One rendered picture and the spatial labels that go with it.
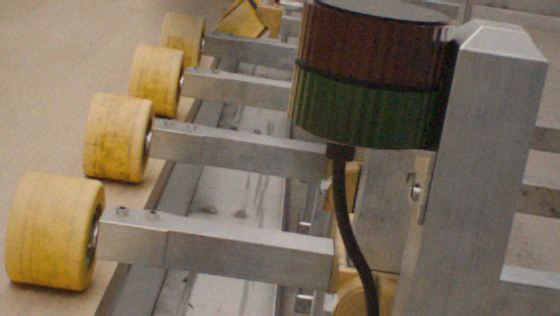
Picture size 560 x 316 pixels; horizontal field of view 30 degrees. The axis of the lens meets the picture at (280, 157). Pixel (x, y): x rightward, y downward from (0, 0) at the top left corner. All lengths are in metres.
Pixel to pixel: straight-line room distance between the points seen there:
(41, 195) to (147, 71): 0.49
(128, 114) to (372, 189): 0.35
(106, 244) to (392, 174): 0.21
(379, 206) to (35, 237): 0.23
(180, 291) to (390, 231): 0.80
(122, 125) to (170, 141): 0.05
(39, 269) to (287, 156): 0.32
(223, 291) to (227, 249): 0.74
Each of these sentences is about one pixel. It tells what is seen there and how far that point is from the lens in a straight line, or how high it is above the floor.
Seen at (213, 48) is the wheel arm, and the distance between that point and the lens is 1.46.
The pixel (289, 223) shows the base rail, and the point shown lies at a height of 0.70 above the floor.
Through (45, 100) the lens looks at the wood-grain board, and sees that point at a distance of 1.25.
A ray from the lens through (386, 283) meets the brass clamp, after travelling 0.68.
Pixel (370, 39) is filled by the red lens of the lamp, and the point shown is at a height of 1.17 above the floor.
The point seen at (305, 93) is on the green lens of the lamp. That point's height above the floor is 1.14.
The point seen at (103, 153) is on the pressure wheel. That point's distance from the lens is 0.96.
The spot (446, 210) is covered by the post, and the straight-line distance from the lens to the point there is 0.41.
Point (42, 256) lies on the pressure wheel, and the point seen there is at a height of 0.94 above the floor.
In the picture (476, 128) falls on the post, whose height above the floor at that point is 1.14.
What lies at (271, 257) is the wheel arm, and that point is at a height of 0.95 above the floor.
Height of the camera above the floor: 1.23
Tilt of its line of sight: 17 degrees down
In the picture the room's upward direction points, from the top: 9 degrees clockwise
